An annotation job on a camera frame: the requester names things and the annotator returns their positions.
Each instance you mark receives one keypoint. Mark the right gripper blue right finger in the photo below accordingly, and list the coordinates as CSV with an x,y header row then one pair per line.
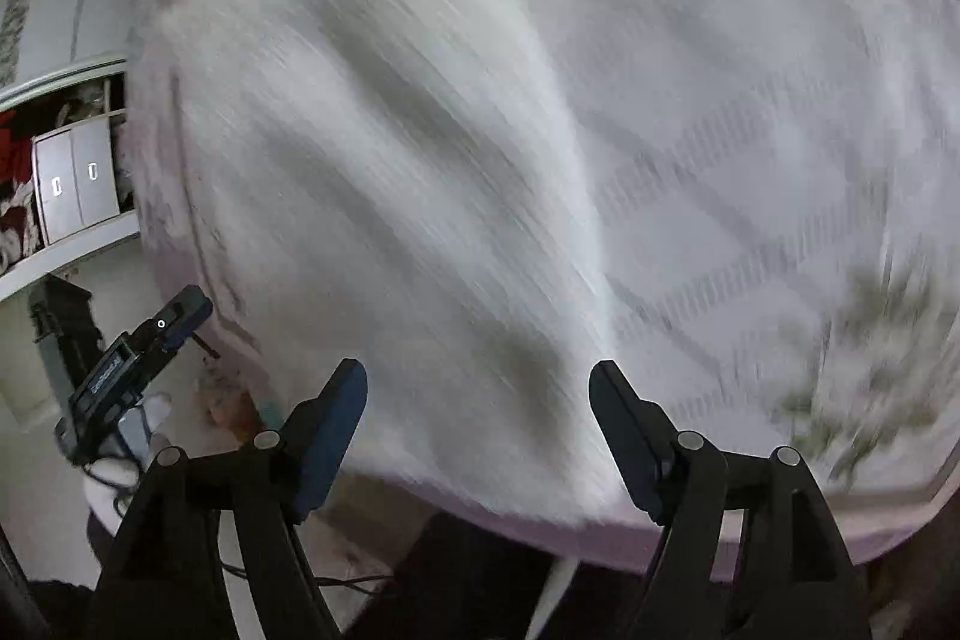
x,y
748,546

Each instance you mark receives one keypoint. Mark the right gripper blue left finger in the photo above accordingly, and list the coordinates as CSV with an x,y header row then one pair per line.
x,y
163,577

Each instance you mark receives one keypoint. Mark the white fuzzy tweed jacket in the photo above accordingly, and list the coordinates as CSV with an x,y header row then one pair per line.
x,y
397,181

